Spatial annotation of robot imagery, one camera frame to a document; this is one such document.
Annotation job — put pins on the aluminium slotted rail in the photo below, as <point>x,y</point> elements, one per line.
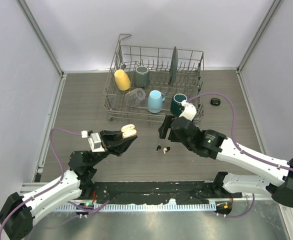
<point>169,207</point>

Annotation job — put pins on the yellow cup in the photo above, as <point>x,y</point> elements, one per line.
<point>122,80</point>

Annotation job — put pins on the grey-green mug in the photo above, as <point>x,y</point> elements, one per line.
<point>142,76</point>

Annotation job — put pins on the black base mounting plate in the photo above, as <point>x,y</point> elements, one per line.
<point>160,192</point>

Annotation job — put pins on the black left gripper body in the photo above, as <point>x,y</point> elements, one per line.
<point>105,150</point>

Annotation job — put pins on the teal plate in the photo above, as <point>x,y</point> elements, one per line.
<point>173,66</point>

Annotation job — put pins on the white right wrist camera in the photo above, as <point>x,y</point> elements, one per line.
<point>189,110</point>

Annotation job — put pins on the dark teal mug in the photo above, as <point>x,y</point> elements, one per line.
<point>176,103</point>

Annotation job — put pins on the clear glass cup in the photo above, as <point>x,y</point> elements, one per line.
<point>134,97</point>

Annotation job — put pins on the beige earbud charging case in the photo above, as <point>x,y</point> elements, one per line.
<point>128,130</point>

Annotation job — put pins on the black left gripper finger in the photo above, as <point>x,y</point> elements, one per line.
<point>118,145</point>
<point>109,137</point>

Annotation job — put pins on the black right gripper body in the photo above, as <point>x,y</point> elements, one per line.
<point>174,138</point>

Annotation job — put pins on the grey wire dish rack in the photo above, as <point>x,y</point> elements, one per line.
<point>188,79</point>

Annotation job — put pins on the light blue mug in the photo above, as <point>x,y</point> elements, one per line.
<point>155,101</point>

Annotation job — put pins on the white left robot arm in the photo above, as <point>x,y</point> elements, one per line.
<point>20,213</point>

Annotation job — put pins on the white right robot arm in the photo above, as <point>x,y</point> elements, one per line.
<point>272,177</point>

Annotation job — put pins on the black earbud charging case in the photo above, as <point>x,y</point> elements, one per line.
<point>215,101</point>

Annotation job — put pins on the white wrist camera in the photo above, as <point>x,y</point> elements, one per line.
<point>189,110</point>
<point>94,140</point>

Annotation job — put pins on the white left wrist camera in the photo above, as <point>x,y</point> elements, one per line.
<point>94,140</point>

